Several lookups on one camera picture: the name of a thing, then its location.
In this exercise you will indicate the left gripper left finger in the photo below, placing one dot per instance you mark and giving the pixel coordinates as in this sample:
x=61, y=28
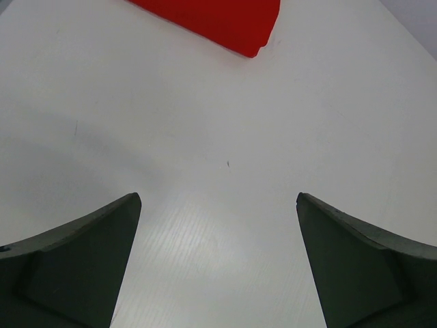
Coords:
x=71, y=275

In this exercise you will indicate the folded red t shirt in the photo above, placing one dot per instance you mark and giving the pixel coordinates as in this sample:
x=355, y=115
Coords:
x=241, y=26

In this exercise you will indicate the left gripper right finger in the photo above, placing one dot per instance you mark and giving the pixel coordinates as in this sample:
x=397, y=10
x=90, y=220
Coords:
x=366, y=276

